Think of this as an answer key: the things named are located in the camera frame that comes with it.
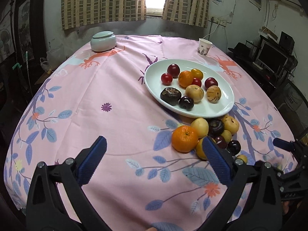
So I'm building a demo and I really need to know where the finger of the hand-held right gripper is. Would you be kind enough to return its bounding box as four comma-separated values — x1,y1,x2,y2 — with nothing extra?
273,138,308,169
274,166,308,186

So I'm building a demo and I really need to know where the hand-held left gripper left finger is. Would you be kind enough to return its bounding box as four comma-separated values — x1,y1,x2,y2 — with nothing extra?
25,135,107,231

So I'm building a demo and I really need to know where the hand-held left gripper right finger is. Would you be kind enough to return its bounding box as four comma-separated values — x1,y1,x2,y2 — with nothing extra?
200,136,283,231

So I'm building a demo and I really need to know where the dark purple plum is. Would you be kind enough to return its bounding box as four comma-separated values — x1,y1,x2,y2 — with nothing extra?
178,96,195,111
227,140,241,156
213,136,228,150

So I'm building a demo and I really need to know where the yellow lemon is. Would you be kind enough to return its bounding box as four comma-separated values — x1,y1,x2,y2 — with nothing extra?
195,138,210,160

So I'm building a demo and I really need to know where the dark purple mangosteen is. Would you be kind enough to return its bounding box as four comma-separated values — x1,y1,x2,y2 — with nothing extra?
208,119,225,137

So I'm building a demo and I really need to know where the smooth yellow pear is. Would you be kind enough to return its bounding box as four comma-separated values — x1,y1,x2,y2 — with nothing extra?
191,118,209,139

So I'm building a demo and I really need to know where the brown spotted yellow pear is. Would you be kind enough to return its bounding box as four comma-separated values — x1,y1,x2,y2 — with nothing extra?
221,115,240,135

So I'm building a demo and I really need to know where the orange mandarin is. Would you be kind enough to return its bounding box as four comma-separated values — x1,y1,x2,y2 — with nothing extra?
171,125,199,153
178,70,194,88

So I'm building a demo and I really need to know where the striped pepino melon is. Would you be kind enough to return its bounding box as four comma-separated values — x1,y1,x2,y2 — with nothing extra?
206,85,221,104

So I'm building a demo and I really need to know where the pale pepino melon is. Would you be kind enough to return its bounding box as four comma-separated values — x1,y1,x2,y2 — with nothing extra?
185,84,205,104

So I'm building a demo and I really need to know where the dark red plum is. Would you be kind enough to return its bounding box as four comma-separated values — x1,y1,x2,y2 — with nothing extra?
167,64,181,78
204,77,218,90

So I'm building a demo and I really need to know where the dark brown passion fruit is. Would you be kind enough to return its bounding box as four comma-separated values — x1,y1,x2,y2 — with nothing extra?
160,87,182,106

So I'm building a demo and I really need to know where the orange yellow tomato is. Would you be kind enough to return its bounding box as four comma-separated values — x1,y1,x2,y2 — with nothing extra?
191,68,204,80

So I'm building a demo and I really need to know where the white oval plate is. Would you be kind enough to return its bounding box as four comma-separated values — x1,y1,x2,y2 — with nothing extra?
144,58,235,119

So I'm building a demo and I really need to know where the person's right hand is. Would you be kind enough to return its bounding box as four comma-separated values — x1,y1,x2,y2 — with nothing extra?
283,201,299,216

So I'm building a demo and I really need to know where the black mesh chair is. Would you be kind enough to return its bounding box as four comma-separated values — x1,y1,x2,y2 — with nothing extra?
277,79,308,137

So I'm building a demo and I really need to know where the dark desk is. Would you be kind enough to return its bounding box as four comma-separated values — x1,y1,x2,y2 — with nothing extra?
228,50,308,106

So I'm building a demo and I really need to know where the pink leaf print tablecloth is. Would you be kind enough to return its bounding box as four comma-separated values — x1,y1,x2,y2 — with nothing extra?
5,34,299,231

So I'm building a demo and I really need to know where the black computer monitor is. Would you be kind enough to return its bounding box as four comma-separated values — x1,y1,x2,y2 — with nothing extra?
256,40,289,74

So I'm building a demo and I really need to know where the black speaker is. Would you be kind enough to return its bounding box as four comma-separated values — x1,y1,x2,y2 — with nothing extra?
279,31,295,53

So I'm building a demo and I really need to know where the black hat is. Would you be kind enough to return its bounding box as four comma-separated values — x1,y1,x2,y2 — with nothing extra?
227,42,253,56

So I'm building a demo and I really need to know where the clear plastic bag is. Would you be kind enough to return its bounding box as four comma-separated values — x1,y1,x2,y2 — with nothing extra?
40,50,63,73

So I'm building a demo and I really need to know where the printed paper cup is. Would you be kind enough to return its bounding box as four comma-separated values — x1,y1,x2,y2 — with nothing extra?
197,38,213,57

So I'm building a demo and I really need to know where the white mop stick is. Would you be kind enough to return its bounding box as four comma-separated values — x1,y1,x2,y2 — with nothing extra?
24,51,33,89

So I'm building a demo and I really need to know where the pale green lidded ceramic jar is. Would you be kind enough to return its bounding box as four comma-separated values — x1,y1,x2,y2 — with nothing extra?
90,30,117,52

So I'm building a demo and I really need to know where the checked beige curtain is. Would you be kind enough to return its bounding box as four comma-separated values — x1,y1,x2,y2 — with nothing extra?
61,0,147,31
162,0,210,28

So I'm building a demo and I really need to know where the white power cable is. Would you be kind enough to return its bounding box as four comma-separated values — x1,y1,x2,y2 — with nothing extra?
203,24,219,40

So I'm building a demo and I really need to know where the white wall socket strip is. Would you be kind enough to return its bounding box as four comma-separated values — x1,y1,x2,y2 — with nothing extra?
210,16,228,26

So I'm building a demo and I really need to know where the framed wall poster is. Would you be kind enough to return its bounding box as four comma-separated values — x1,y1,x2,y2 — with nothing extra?
18,0,33,53

